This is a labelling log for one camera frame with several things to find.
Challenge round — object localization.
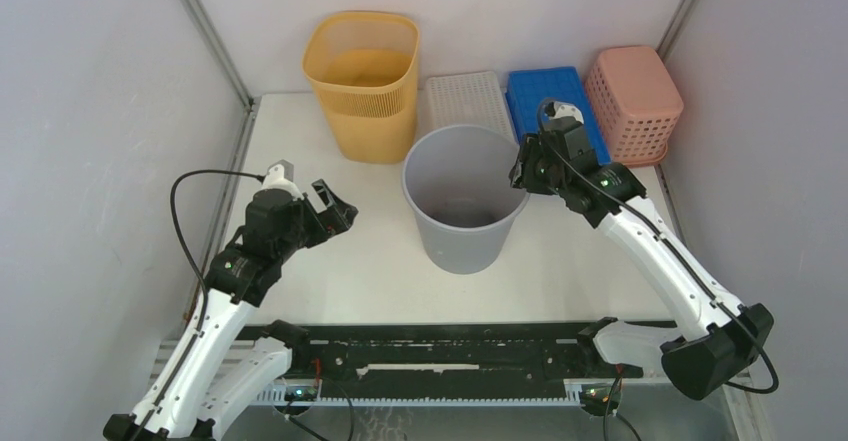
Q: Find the blue compartment tray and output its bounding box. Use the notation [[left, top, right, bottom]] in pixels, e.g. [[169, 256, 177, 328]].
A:
[[505, 66, 611, 164]]

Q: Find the grey bin liner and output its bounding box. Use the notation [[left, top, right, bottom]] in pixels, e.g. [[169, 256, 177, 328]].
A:
[[401, 125, 529, 275]]

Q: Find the white perforated plastic basket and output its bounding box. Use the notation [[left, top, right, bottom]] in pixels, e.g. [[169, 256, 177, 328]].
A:
[[419, 71, 517, 143]]

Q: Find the pink perforated plastic basket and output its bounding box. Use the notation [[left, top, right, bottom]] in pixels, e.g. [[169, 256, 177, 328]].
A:
[[584, 46, 684, 167]]

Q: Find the yellow ribbed waste bin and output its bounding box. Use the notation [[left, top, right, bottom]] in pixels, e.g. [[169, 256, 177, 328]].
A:
[[302, 11, 420, 164]]

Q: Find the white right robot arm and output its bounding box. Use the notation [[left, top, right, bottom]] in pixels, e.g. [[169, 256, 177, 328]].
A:
[[510, 117, 780, 400]]

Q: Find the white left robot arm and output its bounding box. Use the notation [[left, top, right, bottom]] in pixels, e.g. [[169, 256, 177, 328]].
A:
[[103, 179, 358, 440]]

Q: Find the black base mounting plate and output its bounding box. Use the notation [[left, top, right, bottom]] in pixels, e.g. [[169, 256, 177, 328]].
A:
[[283, 322, 669, 396]]

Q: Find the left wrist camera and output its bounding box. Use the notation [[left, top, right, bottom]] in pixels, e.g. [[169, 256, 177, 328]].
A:
[[261, 160, 303, 199]]

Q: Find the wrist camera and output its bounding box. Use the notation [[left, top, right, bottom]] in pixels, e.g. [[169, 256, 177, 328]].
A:
[[261, 160, 303, 199], [547, 101, 585, 124]]

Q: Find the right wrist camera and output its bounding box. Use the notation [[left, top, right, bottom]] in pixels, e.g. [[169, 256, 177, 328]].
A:
[[547, 101, 585, 124]]

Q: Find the white slotted cable duct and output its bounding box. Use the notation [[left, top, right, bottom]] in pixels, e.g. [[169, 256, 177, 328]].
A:
[[250, 385, 583, 407]]

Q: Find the aluminium frame rail left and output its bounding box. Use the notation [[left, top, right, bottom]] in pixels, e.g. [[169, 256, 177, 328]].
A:
[[158, 0, 260, 323]]

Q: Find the aluminium frame rail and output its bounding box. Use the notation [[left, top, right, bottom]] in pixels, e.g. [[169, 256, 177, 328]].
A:
[[656, 0, 701, 236], [158, 0, 260, 323]]

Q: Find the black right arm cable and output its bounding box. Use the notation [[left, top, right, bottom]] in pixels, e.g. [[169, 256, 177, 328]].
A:
[[535, 96, 780, 396]]

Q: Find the aluminium frame rail right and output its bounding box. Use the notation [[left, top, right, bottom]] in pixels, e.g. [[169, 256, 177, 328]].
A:
[[656, 0, 701, 236]]

